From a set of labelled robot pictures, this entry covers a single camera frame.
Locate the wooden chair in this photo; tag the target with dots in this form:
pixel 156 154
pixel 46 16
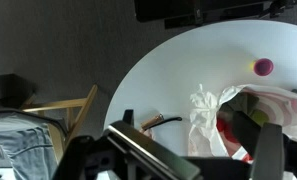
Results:
pixel 54 105

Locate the white red plastic bag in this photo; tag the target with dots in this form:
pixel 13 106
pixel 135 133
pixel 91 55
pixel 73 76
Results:
pixel 204 110

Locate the blue denim jeans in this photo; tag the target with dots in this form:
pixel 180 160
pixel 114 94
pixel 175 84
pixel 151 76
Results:
pixel 21 146

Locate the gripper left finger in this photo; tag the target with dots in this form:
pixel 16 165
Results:
pixel 148 146

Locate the black floor box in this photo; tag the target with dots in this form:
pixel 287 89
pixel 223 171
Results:
pixel 8 91

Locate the peach t-shirt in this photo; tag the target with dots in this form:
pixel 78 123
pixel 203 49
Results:
pixel 149 134

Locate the yellow container magenta lid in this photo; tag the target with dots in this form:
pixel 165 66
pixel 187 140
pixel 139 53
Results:
pixel 263 66

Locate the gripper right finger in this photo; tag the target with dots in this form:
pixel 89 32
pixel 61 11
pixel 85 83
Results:
pixel 268 153

